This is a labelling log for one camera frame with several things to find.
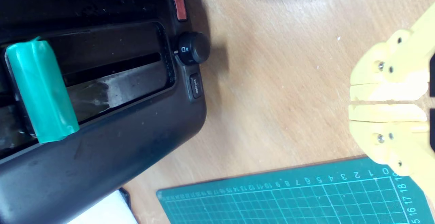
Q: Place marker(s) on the black two-slot toaster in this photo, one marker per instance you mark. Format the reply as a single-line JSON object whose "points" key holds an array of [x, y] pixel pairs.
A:
{"points": [[102, 169]]}

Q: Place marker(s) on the green toaster lever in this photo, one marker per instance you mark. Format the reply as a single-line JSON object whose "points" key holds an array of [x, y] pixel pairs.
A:
{"points": [[40, 91]]}

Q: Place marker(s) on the green cutting mat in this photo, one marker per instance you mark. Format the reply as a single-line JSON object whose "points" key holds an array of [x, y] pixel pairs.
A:
{"points": [[272, 203]]}

